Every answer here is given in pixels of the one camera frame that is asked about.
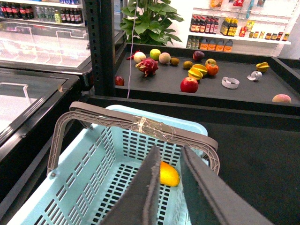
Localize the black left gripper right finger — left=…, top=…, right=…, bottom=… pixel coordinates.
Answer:
left=180, top=146, right=271, bottom=225

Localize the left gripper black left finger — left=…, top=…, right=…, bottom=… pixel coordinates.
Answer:
left=100, top=145, right=161, bottom=225

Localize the yellow mango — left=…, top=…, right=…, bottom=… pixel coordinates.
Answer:
left=160, top=161, right=180, bottom=187

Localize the light blue plastic basket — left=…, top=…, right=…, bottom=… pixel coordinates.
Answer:
left=7, top=105, right=209, bottom=225

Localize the grey basket handle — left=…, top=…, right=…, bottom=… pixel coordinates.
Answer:
left=47, top=101, right=220, bottom=174

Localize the grey tape roll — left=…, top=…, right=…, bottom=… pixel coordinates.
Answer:
left=221, top=77, right=240, bottom=89

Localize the pink peach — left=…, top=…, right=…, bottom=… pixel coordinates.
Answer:
left=272, top=94, right=292, bottom=103

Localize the black fruit display tray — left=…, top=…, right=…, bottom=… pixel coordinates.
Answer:
left=115, top=45, right=300, bottom=116

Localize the small red apple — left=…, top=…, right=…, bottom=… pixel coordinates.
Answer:
left=115, top=76, right=125, bottom=86

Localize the yellow starfruit pair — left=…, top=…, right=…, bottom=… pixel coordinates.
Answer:
left=188, top=64, right=208, bottom=80

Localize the orange persimmon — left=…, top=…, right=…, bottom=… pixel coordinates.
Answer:
left=206, top=63, right=219, bottom=76

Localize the silver tape roll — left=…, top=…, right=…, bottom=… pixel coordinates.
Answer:
left=247, top=71, right=263, bottom=81

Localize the brown kiwi right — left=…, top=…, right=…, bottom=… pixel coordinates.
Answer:
left=182, top=61, right=193, bottom=70

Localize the brown kiwi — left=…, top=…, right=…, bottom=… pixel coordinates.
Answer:
left=182, top=61, right=193, bottom=70
left=170, top=57, right=180, bottom=66

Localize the pink dragon fruit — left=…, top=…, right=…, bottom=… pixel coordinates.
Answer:
left=135, top=58, right=158, bottom=77

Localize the yellow starfruit right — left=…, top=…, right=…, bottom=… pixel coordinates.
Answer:
left=256, top=62, right=270, bottom=73

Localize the brown kiwi left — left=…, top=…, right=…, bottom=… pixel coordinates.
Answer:
left=170, top=57, right=180, bottom=66

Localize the glass top freezer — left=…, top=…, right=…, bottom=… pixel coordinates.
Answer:
left=0, top=69, right=82, bottom=200

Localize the glass freezer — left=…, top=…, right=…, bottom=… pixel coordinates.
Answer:
left=0, top=69, right=82, bottom=200
left=0, top=18, right=125, bottom=90

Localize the dark red plum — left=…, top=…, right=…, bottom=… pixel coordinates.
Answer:
left=193, top=50, right=205, bottom=61

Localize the beige round melon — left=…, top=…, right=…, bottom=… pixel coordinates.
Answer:
left=134, top=52, right=146, bottom=64

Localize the tan round fruit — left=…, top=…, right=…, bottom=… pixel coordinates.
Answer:
left=158, top=52, right=171, bottom=64

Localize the red chili pepper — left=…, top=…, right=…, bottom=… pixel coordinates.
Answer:
left=126, top=50, right=140, bottom=60

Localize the green apple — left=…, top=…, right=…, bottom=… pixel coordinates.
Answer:
left=150, top=49, right=161, bottom=61

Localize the white sauce shelf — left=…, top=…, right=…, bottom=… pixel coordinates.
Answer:
left=186, top=0, right=300, bottom=56

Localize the green potted plant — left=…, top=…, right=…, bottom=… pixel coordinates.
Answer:
left=120, top=0, right=184, bottom=46

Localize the far glass freezer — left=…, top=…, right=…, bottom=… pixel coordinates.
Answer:
left=0, top=18, right=125, bottom=90

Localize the white drinks shelf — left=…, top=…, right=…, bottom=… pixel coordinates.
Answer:
left=0, top=0, right=86, bottom=26

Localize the white hanging cord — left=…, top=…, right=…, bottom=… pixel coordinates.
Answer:
left=127, top=0, right=137, bottom=99

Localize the black metal shelf post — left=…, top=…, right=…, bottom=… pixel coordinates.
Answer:
left=85, top=0, right=115, bottom=97

